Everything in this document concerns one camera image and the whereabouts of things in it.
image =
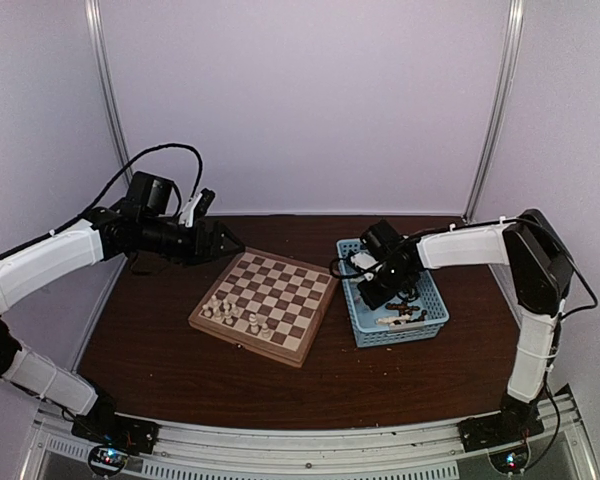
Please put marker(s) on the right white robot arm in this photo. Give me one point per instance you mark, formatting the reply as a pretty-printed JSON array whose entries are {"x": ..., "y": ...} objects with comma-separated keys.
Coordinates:
[{"x": 528, "y": 245}]

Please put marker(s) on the right aluminium frame post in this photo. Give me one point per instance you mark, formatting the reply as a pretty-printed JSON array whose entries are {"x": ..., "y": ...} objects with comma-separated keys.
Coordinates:
[{"x": 505, "y": 78}]

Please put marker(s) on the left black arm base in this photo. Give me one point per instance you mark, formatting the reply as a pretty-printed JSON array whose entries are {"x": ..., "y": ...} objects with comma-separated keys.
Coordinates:
[{"x": 104, "y": 425}]

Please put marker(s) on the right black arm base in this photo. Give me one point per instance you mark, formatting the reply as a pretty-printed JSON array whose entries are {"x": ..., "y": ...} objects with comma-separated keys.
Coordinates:
[{"x": 515, "y": 421}]

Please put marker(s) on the white pawn chess piece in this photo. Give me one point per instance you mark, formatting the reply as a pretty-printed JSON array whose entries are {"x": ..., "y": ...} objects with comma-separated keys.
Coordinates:
[{"x": 227, "y": 316}]

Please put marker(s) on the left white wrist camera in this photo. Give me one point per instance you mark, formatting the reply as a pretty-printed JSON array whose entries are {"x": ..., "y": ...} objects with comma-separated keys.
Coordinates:
[{"x": 196, "y": 207}]

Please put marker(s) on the white rook chess piece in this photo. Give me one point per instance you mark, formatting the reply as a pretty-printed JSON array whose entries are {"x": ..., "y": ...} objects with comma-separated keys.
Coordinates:
[{"x": 215, "y": 301}]

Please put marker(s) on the white queen chess piece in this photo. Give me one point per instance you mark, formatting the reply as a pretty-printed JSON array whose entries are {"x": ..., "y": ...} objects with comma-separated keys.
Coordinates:
[{"x": 253, "y": 324}]

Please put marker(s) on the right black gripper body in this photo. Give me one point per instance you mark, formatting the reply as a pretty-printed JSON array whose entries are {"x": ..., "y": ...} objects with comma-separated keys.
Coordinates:
[{"x": 392, "y": 284}]

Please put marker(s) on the wooden folding chess board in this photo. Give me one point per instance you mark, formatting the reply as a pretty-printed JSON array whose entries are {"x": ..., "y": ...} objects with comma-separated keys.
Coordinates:
[{"x": 291, "y": 296}]

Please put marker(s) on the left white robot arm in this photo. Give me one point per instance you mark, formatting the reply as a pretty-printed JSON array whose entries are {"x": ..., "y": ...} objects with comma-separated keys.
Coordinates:
[{"x": 53, "y": 279}]

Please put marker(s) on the dark chess pieces pile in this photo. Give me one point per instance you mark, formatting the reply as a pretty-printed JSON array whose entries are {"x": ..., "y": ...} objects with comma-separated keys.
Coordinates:
[{"x": 401, "y": 308}]

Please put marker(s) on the white chess pieces pile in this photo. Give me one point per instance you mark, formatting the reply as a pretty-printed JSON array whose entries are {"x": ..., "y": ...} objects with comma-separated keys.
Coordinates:
[{"x": 394, "y": 320}]

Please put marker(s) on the aluminium frame post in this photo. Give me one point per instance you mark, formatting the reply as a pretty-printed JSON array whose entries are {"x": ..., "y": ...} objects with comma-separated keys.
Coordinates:
[
  {"x": 505, "y": 78},
  {"x": 112, "y": 115}
]

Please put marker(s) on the front aluminium rail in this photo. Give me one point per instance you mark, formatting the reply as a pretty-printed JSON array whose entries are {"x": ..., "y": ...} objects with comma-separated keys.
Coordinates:
[{"x": 432, "y": 450}]

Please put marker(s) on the light blue plastic basket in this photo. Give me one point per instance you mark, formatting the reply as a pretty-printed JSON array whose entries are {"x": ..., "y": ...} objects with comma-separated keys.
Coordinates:
[{"x": 366, "y": 332}]

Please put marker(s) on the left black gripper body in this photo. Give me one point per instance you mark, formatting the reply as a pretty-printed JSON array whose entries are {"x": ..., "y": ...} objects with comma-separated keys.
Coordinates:
[{"x": 154, "y": 239}]

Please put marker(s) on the left aluminium frame post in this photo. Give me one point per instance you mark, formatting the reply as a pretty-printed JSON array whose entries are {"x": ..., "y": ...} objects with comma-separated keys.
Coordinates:
[{"x": 112, "y": 115}]

